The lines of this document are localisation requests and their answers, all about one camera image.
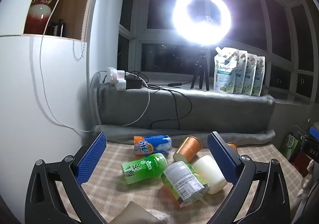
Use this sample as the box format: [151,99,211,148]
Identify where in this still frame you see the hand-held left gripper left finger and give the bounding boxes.
[25,131,110,224]

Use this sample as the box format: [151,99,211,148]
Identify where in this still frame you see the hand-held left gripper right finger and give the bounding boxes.
[206,131,291,224]

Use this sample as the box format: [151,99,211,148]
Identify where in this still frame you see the green cup with white label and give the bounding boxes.
[161,161,210,208]

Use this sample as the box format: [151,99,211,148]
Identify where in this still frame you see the green tea cup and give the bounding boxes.
[121,153,169,185]

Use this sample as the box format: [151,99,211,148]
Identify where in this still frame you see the blue and orange can cup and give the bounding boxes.
[134,134,172,157]

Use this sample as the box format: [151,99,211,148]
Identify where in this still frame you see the green packet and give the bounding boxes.
[280,133,300,161]

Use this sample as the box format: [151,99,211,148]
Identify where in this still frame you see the white cloth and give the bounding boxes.
[298,159,316,198]

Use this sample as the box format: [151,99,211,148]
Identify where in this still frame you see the beige checkered cloth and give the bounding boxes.
[48,140,312,224]

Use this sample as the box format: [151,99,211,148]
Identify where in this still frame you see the grey cushion backrest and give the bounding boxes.
[92,83,276,148]

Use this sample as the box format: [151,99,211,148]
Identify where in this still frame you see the brown paper piece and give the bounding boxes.
[113,201,160,224]

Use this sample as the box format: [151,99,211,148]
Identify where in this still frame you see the white power strip with plugs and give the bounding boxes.
[107,67,128,91]

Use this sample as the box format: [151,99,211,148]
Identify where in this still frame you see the black power adapter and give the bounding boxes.
[125,77,143,89]

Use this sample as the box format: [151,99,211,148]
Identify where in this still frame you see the white refill pouch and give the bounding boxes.
[243,53,257,95]
[214,47,241,94]
[251,55,266,97]
[233,50,249,94]

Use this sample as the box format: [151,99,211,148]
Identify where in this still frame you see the black tripod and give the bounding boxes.
[190,45,210,91]

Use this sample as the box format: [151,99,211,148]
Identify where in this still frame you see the white cabinet with wooden niche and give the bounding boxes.
[0,0,108,217]

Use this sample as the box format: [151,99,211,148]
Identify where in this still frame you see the dark glass bottles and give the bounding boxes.
[47,18,67,37]

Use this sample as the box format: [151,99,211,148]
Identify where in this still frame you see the red and white vase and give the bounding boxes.
[25,0,60,35]

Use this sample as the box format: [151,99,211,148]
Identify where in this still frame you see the black cable with switch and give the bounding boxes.
[142,74,200,130]

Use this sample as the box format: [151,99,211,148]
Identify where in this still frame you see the short white charging cable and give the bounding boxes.
[101,71,151,129]

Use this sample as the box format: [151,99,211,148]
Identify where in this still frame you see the white beaded cord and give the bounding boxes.
[72,39,84,62]

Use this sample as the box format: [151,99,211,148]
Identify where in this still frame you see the long white cable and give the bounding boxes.
[35,0,93,132]

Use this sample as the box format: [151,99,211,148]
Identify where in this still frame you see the window frame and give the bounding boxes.
[117,0,319,105]

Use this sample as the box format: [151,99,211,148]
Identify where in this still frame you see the ring light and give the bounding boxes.
[172,0,231,46]

